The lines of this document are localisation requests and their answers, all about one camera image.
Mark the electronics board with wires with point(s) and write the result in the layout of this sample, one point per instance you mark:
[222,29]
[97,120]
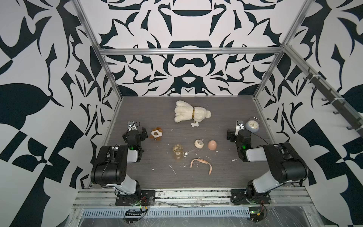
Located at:
[257,214]
[133,215]

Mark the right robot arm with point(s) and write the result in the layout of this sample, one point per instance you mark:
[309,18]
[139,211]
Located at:
[284,163]

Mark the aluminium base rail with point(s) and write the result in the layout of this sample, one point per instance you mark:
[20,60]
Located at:
[195,202]

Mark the white plush dog toy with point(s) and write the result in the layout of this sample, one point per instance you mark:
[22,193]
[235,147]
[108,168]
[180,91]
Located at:
[185,112]

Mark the light blue alarm clock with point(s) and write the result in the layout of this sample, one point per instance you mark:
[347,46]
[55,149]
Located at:
[253,124]

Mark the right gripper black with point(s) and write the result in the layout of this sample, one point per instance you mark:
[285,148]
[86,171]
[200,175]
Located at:
[232,135]

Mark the small brown plush toy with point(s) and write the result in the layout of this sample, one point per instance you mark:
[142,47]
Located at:
[156,134]

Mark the left electronics board with wires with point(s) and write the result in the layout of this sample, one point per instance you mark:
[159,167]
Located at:
[133,215]

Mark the right electronics board with wires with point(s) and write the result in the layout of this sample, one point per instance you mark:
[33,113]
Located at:
[257,214]

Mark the aluminium cage frame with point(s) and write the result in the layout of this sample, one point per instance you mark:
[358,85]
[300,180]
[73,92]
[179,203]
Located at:
[236,59]

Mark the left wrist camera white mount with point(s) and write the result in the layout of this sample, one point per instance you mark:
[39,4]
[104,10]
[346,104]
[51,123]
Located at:
[131,126]

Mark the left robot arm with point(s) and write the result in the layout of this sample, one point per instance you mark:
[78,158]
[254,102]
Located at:
[110,167]

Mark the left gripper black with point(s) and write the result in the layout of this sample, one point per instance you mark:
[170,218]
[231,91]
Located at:
[134,133]

